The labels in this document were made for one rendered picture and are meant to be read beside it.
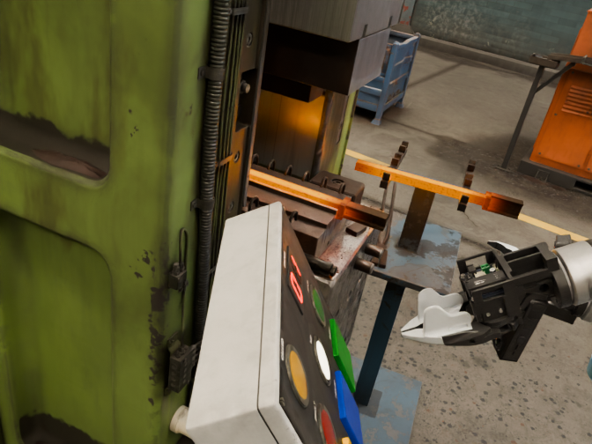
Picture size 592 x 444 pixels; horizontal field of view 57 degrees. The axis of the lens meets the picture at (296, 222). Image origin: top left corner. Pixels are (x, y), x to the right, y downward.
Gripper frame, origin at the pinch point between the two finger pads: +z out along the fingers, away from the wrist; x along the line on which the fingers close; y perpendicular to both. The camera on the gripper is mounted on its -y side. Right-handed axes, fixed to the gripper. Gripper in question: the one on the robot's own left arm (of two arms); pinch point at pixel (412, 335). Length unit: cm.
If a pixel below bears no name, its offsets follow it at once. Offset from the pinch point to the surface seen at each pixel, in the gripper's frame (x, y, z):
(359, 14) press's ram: -32.7, 35.7, -7.9
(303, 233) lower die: -36.7, -0.6, 15.0
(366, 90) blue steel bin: -418, -101, -17
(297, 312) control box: 10.1, 17.2, 10.4
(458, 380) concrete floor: -102, -126, -7
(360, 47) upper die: -36.7, 29.9, -6.7
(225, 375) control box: 22.3, 22.5, 15.2
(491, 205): -68, -28, -28
